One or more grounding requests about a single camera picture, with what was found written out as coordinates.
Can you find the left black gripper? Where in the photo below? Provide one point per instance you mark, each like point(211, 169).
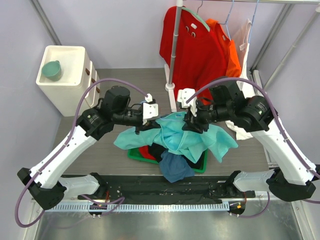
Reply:
point(150, 124)

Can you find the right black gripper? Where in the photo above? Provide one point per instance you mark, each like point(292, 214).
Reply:
point(194, 124)

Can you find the light teal t shirt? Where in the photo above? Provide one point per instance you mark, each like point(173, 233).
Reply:
point(216, 139)

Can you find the dark blue t shirt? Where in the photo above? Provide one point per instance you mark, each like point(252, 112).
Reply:
point(174, 167)

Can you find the blue wire hanger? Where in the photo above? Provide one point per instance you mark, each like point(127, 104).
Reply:
point(252, 21)
point(170, 134)
point(227, 19)

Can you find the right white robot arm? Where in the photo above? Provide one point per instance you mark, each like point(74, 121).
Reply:
point(248, 106)

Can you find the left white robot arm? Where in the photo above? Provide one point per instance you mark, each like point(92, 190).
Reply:
point(45, 181)

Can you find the black t shirt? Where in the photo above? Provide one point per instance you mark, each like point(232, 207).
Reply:
point(156, 150)

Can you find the red t shirt in tray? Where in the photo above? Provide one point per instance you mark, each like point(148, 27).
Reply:
point(144, 151)

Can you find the hanging red t shirt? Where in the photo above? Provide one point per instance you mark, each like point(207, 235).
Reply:
point(200, 58)

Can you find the hanging orange t shirt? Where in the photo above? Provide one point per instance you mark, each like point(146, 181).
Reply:
point(233, 57)

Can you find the green plastic hanger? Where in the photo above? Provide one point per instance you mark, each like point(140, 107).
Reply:
point(180, 7)

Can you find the green plastic tray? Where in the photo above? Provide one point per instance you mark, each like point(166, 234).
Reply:
point(201, 164)

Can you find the white clothes rack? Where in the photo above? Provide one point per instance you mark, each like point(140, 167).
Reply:
point(285, 11)

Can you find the white drawer cabinet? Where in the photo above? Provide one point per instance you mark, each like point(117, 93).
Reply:
point(77, 74)

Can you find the hanging white tank top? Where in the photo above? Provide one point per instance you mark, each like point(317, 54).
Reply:
point(242, 45)

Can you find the teal cup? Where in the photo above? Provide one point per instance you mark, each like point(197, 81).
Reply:
point(52, 70)

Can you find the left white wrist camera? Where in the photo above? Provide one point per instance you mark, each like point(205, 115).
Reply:
point(150, 109)

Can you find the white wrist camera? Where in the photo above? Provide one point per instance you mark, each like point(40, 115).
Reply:
point(187, 100)
point(150, 109)

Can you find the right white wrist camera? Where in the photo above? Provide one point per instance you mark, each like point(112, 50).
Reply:
point(187, 100)

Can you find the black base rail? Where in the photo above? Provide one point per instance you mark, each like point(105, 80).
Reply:
point(156, 190)

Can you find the white slotted cable duct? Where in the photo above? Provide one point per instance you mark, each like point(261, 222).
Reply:
point(92, 208)

